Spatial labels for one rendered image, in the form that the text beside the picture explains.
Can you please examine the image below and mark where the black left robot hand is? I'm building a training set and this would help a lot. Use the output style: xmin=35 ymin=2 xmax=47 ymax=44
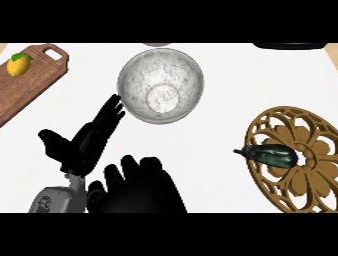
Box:
xmin=37 ymin=94 xmax=127 ymax=178

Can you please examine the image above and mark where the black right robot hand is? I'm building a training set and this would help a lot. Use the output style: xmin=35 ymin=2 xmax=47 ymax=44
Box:
xmin=86 ymin=154 xmax=189 ymax=214

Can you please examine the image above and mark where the white marble bowl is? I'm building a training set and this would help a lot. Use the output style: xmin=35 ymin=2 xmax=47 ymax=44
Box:
xmin=117 ymin=47 xmax=207 ymax=126

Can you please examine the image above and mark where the round brown openwork placemat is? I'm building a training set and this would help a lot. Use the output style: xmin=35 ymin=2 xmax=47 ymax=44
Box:
xmin=245 ymin=105 xmax=338 ymax=214

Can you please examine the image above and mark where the brown wooden cutting board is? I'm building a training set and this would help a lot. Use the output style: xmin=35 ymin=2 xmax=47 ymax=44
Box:
xmin=0 ymin=43 xmax=71 ymax=146

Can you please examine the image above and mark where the yellow lemon with leaf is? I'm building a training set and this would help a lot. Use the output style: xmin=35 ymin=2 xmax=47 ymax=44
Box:
xmin=6 ymin=52 xmax=35 ymax=78

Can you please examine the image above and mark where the dark green vegetable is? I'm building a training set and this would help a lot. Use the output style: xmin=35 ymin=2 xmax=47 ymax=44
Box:
xmin=232 ymin=144 xmax=300 ymax=169

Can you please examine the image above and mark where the small grey round object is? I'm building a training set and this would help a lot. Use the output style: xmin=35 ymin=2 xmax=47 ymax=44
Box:
xmin=140 ymin=42 xmax=174 ymax=48

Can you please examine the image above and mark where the black round object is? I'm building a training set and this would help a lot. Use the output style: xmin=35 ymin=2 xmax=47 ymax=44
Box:
xmin=252 ymin=42 xmax=331 ymax=51

